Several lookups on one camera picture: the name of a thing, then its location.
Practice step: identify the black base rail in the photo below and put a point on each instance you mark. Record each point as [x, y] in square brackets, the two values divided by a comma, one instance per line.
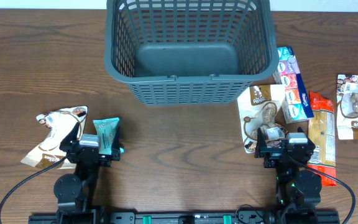
[243, 216]

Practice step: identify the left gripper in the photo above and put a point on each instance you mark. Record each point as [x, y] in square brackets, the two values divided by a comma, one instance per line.
[105, 161]

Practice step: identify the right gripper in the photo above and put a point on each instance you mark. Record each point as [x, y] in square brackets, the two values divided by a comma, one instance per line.
[273, 154]

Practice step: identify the tissue pack bundle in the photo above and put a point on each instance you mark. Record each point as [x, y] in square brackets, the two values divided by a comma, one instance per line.
[296, 106]

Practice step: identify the orange spaghetti package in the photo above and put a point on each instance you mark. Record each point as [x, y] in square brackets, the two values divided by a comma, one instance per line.
[321, 131]

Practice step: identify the teal snack bag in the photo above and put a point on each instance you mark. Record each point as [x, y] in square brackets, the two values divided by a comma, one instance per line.
[106, 129]

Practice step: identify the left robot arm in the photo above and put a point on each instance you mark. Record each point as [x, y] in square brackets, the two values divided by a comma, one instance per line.
[75, 191]

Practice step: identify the cookie pouch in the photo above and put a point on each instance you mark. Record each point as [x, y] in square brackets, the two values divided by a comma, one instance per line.
[60, 123]
[347, 107]
[258, 107]

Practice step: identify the grey plastic basket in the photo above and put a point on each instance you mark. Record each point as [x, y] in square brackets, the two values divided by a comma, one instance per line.
[173, 52]

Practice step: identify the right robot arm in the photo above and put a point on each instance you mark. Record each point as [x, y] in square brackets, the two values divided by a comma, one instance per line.
[297, 188]

